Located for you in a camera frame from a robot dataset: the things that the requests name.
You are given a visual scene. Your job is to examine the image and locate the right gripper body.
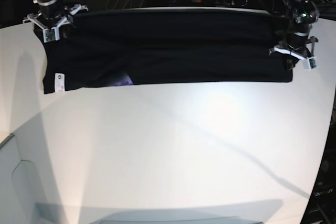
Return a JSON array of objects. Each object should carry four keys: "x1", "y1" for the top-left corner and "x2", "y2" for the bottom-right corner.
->
[{"x1": 23, "y1": 4, "x2": 88, "y2": 30}]

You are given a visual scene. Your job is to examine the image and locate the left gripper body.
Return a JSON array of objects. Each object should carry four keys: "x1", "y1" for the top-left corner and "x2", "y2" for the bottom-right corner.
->
[{"x1": 269, "y1": 35, "x2": 318, "y2": 60}]

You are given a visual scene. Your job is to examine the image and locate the black T-shirt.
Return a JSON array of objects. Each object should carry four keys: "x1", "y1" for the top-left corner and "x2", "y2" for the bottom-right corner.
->
[{"x1": 43, "y1": 10, "x2": 293, "y2": 94}]

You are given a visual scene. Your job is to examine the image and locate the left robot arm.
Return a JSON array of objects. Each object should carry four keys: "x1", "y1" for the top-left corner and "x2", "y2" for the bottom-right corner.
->
[{"x1": 257, "y1": 0, "x2": 320, "y2": 70}]

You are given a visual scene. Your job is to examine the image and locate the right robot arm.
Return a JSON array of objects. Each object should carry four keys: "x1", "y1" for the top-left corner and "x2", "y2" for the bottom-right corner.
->
[{"x1": 23, "y1": 0, "x2": 88, "y2": 43}]

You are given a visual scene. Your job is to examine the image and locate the black power strip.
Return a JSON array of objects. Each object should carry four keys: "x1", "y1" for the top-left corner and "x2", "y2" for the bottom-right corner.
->
[{"x1": 188, "y1": 0, "x2": 248, "y2": 7}]

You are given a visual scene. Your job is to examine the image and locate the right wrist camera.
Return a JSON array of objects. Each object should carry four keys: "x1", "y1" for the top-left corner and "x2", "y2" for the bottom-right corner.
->
[{"x1": 43, "y1": 29, "x2": 60, "y2": 43}]

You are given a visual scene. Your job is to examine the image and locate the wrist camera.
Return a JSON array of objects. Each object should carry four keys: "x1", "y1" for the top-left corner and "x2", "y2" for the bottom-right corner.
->
[
  {"x1": 303, "y1": 56, "x2": 317, "y2": 71},
  {"x1": 43, "y1": 29, "x2": 60, "y2": 43}
]

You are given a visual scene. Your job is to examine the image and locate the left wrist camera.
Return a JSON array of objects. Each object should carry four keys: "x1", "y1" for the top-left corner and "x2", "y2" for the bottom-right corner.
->
[{"x1": 303, "y1": 56, "x2": 317, "y2": 71}]

